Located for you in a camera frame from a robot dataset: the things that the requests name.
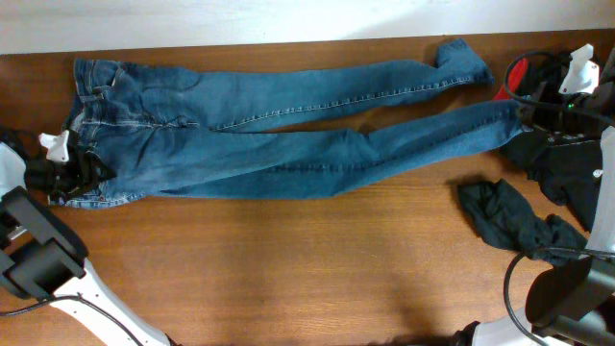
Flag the black garment with red trim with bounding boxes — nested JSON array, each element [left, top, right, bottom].
[[496, 52, 603, 232]]

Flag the dark grey cloth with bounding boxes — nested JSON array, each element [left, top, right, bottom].
[[456, 180, 587, 266]]

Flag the blue denim jeans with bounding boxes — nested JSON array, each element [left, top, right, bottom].
[[65, 39, 523, 210]]

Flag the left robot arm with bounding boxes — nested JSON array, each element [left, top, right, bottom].
[[1, 128, 175, 346]]

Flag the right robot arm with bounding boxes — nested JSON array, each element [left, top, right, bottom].
[[451, 44, 614, 345]]

